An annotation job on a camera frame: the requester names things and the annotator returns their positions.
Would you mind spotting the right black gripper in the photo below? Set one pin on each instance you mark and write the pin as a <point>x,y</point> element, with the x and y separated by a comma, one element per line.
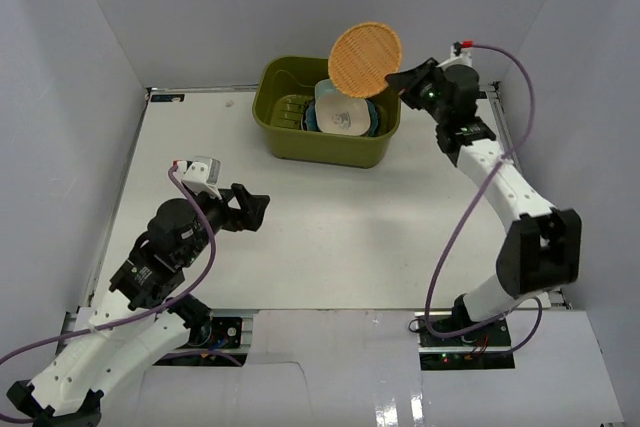
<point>407,84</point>

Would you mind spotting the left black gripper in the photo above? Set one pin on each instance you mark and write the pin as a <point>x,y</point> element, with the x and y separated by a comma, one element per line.
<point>238,209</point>

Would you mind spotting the orange woven round plate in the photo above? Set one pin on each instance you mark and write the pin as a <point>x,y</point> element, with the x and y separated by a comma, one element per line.
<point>362,57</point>

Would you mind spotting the cream square dish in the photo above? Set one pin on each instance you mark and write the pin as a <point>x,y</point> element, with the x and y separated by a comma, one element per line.
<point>339,114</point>

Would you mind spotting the mint green square plate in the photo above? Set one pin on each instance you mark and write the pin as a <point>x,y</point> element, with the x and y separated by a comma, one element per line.
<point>323,87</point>

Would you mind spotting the black rimmed beige plate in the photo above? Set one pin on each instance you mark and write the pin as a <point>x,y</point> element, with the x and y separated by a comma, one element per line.
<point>302,119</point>

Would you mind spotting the teal scalloped plate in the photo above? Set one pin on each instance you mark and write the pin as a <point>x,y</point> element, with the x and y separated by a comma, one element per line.
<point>309,122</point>

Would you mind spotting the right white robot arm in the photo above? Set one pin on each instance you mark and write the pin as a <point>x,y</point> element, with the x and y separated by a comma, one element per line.
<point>541,250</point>

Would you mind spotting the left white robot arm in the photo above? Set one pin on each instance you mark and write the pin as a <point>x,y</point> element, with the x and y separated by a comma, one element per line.
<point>142,317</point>

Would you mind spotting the olive green plastic bin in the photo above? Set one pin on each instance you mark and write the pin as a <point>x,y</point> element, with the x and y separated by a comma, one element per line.
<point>286,85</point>

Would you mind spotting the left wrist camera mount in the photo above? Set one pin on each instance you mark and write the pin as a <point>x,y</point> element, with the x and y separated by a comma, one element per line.
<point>199,175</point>

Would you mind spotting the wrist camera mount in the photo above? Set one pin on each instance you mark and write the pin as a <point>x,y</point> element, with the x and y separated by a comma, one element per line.
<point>199,175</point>
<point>460,54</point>

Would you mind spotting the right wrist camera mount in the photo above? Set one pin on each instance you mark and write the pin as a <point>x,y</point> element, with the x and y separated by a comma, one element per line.
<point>460,54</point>

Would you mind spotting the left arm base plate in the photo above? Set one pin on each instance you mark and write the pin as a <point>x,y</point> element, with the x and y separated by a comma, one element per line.
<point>219,333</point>

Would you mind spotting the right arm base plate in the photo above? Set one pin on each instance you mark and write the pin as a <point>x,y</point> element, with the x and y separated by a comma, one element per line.
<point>474,346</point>

